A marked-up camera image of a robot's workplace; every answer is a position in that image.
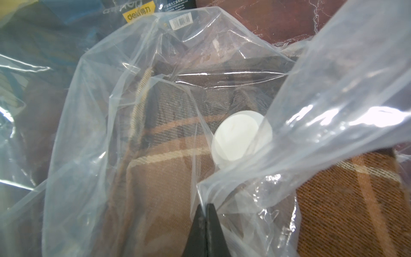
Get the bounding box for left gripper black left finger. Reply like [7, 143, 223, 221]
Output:
[182, 205, 207, 257]

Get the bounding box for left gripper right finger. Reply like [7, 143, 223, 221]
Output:
[205, 203, 231, 257]

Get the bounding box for brown plaid blanket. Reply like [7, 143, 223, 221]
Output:
[91, 57, 411, 257]

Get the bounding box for clear plastic vacuum bag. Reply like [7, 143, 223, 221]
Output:
[1, 1, 411, 257]

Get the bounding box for white round bag valve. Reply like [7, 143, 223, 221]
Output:
[211, 110, 273, 169]

